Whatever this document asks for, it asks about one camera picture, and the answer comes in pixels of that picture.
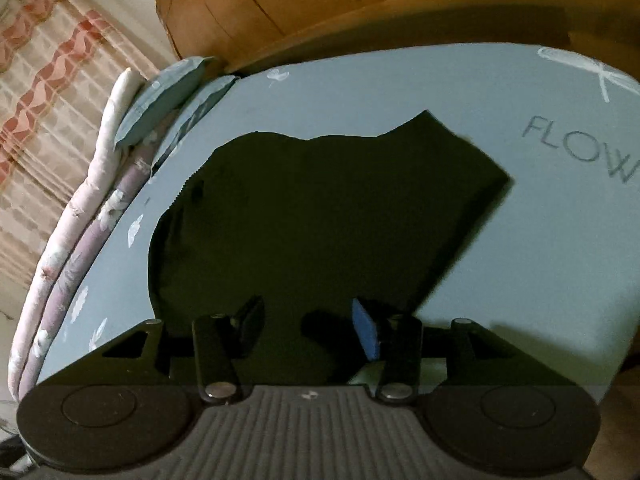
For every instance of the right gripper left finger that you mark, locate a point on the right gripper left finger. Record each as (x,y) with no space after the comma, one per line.
(138,396)

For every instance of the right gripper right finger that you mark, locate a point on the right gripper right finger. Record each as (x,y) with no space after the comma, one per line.
(479,398)

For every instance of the black sweatpants with drawstring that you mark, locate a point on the black sweatpants with drawstring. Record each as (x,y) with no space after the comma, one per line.
(310,227)

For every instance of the blue patterned bed sheet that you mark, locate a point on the blue patterned bed sheet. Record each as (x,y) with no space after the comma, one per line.
(555,270)

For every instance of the purple floral folded quilt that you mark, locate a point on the purple floral folded quilt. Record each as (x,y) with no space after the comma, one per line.
(130,178)

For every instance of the white floral folded quilt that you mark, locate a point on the white floral folded quilt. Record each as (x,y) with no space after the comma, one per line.
(73,221)

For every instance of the patterned beige pink curtain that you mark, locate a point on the patterned beige pink curtain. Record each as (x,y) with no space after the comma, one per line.
(59,61)

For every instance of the wooden headboard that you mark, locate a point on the wooden headboard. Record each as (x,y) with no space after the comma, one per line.
(253,35)

